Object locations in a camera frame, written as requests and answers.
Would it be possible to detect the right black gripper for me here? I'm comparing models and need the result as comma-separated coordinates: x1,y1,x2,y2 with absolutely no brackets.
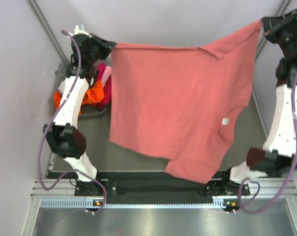
261,7,297,59

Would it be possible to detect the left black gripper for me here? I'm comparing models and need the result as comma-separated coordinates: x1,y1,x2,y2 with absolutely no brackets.
86,32,115,64

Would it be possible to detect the salmon pink t shirt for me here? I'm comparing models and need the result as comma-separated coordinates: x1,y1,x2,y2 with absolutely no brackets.
109,21,262,184

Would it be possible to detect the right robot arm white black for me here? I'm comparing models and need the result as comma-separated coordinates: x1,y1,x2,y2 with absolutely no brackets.
220,8,297,195

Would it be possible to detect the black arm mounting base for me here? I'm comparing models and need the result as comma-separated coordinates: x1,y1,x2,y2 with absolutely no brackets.
70,171,239,204

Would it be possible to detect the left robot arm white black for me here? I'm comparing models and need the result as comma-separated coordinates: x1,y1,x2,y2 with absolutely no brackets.
43,29,116,196

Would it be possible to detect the light pink t shirt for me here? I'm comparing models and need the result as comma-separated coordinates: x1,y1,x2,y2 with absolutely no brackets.
101,66,112,86

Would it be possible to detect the orange t shirt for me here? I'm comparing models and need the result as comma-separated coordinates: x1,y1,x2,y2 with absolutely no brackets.
53,81,105,110

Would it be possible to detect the magenta t shirt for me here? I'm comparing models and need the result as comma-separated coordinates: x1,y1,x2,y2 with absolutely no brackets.
91,62,112,110

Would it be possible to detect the white t shirt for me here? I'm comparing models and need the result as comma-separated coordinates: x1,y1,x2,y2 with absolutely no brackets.
58,81,65,94

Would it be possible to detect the grey plastic bin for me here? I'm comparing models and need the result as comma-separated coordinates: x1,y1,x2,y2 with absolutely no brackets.
49,62,107,119

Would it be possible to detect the right aluminium frame post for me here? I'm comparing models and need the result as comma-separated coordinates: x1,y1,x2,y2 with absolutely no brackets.
255,0,293,60

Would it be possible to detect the aluminium frame post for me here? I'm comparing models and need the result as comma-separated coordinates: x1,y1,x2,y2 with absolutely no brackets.
26,0,69,66
255,0,293,60

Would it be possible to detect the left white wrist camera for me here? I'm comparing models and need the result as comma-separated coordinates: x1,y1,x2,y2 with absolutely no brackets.
73,24,92,38

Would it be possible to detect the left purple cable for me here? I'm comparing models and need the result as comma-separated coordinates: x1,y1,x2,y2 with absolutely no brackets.
37,29,108,214

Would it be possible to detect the left aluminium frame post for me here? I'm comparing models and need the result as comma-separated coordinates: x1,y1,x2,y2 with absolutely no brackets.
26,0,69,66

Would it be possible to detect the aluminium front rail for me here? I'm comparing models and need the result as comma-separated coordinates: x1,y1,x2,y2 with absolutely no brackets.
30,178,78,199

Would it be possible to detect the slotted grey cable duct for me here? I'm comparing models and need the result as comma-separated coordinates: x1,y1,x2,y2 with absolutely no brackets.
40,198,242,209

